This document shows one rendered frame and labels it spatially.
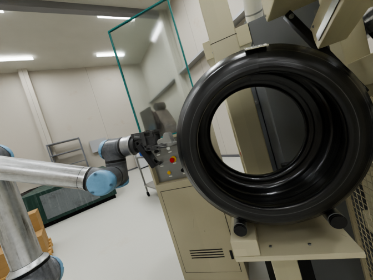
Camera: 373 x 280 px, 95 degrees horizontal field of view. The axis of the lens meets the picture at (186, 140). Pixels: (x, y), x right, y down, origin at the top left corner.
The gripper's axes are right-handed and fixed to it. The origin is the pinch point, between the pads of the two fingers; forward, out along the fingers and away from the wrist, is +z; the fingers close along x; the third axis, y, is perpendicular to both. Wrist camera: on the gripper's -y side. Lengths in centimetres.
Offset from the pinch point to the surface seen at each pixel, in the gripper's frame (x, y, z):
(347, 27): 13, 30, 65
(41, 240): 88, -121, -264
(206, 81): -11.5, 18.9, 17.1
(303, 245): -6, -39, 40
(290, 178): 15, -23, 43
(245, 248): -9.5, -37.7, 21.1
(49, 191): 213, -97, -425
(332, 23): 7, 32, 58
